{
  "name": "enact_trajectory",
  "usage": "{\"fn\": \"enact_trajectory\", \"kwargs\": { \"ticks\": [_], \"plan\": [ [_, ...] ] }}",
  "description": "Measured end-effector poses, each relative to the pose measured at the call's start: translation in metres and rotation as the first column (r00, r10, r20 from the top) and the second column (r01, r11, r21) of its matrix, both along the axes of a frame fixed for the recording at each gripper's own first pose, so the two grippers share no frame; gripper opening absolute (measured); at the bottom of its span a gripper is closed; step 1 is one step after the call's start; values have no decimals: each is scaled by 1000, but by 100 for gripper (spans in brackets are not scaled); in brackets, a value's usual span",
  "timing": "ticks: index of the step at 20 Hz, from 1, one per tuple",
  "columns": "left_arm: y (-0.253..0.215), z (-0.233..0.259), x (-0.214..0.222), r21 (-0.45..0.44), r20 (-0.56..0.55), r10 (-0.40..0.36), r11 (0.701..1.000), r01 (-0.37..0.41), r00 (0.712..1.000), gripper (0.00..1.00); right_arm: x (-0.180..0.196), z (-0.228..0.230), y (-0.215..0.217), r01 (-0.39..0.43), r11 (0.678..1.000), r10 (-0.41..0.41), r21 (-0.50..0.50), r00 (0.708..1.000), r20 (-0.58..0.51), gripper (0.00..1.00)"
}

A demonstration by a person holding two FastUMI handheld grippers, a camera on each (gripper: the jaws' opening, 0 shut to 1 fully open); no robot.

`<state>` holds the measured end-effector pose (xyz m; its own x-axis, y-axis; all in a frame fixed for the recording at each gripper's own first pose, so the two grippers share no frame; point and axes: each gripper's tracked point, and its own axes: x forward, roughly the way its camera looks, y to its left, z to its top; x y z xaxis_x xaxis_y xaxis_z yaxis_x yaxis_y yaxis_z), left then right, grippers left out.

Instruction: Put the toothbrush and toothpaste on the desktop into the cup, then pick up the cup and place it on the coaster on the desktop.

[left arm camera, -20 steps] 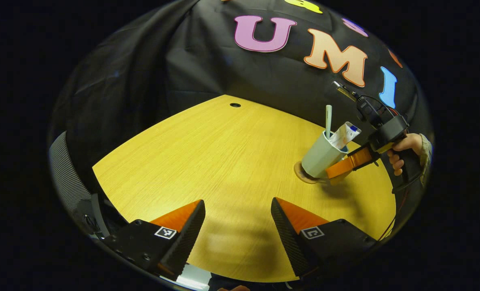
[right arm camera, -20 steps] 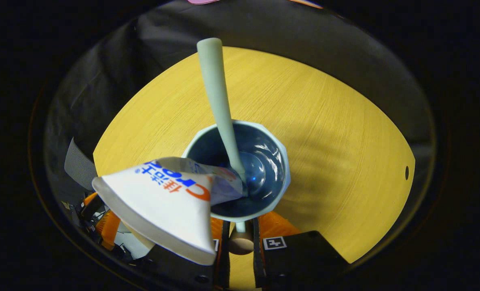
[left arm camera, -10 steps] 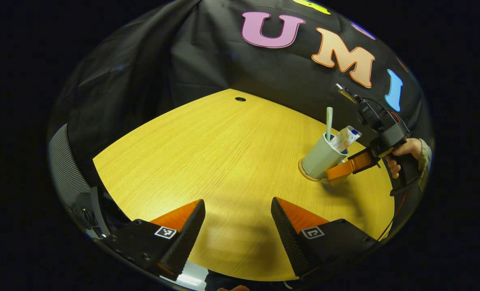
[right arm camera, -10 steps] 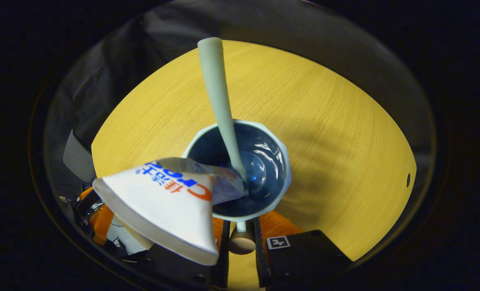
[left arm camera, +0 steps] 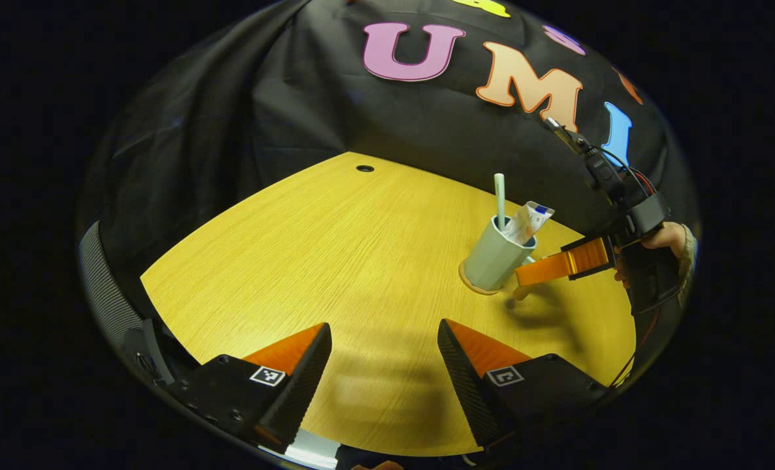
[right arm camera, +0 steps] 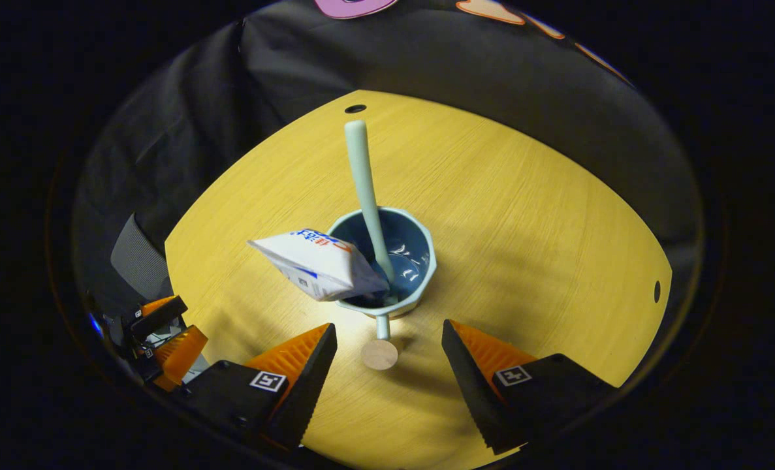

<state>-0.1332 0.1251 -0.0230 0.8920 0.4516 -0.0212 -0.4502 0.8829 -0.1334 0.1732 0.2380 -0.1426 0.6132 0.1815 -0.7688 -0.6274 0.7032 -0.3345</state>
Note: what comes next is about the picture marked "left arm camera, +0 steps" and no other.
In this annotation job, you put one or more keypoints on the yellow wooden desktop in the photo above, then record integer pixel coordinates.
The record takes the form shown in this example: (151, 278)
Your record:
(328, 261)

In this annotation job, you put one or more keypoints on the black backdrop cloth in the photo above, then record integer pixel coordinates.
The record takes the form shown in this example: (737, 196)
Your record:
(263, 98)

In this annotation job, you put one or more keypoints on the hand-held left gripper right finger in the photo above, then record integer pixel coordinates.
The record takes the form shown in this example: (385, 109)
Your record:
(465, 385)

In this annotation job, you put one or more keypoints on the round brown coaster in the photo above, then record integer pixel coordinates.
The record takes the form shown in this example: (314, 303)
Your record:
(475, 289)

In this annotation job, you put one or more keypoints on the grey mesh office chair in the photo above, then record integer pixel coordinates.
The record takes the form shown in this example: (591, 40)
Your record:
(100, 281)

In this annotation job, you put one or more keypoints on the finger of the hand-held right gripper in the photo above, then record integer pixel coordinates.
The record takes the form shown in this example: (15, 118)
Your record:
(557, 264)

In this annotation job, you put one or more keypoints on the pale green toothbrush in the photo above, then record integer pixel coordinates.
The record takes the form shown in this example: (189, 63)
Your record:
(499, 196)

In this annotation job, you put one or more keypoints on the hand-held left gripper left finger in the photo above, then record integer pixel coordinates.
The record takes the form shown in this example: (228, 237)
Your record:
(305, 385)

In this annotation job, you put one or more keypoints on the white toothpaste tube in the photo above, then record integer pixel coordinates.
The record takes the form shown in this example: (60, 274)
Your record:
(524, 225)

